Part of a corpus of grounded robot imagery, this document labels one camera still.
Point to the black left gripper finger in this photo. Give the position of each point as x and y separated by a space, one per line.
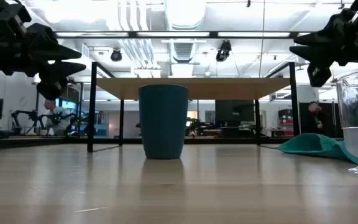
47 46
64 68

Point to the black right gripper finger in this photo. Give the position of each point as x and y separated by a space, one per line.
334 35
319 54

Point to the dark teal plastic cup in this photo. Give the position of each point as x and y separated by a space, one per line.
163 121

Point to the black background robot arm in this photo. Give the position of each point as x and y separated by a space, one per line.
26 116

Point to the wooden shelf with black legs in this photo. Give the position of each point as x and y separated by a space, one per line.
228 88

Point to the person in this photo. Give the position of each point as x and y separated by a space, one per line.
56 119
315 119

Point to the red storage rack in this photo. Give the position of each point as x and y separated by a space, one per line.
286 123

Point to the teal cloth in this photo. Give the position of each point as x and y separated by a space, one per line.
312 146

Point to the black cabinet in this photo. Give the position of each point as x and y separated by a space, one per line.
235 112

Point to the black overhead crossbar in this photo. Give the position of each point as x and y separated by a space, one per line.
172 34

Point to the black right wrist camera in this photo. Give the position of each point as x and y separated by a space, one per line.
319 74

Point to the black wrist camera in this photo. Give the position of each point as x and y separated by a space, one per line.
52 87
319 74

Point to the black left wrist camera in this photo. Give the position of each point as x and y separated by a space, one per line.
52 87

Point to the black metal table frame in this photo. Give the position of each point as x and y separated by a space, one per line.
26 142

